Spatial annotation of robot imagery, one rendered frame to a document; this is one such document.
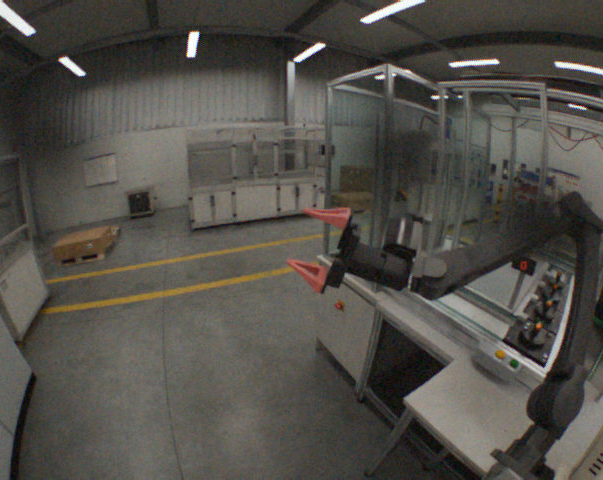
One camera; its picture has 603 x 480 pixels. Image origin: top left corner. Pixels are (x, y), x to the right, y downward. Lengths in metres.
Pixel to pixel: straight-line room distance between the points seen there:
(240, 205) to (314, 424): 4.55
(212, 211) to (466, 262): 5.12
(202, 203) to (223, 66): 4.82
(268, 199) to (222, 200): 1.01
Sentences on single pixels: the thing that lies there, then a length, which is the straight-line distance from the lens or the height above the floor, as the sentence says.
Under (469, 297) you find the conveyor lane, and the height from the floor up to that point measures 0.94.
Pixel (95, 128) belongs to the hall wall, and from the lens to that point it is 8.55.
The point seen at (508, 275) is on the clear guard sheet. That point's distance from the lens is 1.31.
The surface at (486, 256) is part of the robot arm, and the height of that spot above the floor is 1.42.
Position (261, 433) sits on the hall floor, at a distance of 1.75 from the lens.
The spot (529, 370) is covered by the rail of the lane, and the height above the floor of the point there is 0.95.
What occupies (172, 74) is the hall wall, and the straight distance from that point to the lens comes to 8.38.
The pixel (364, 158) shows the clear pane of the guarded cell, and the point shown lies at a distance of 1.30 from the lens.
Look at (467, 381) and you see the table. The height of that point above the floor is 0.86.
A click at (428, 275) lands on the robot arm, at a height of 1.40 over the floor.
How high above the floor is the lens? 1.57
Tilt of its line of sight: 20 degrees down
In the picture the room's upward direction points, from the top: straight up
